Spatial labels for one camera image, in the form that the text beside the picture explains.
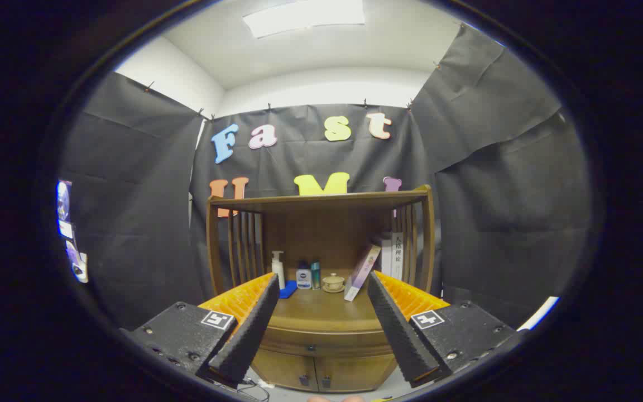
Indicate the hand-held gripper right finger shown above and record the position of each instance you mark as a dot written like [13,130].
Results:
[397,329]

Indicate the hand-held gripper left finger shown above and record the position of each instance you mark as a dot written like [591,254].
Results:
[249,329]

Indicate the wooden drawer with knob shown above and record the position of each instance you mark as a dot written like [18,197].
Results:
[327,341]

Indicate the wooden cabinet door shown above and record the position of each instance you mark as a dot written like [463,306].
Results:
[355,374]
[282,368]

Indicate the wooden countertop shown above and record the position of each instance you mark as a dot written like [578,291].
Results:
[321,310]

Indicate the brown wooden cabinet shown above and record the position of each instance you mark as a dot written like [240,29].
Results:
[327,234]

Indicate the blue folded cloth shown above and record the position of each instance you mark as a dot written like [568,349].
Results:
[288,290]

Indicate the white pump bottle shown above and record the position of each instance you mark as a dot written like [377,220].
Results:
[278,271]

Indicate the purple and white box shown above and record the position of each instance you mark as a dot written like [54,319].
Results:
[361,273]

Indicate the white book black lettering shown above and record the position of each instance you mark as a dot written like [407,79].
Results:
[397,257]

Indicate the plain white book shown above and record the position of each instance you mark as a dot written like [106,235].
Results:
[387,257]

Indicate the white lotion bottle blue cap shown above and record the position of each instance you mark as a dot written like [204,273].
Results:
[303,278]

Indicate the beige lidded tea cup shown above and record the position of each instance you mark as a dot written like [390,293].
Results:
[333,282]

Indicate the slim teal bottle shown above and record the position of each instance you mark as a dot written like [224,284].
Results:
[315,276]

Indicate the white equipment stand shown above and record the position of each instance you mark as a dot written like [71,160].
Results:
[77,262]

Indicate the lit computer monitor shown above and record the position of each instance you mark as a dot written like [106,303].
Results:
[63,204]

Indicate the ceiling light panel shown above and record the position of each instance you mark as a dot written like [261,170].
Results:
[305,17]

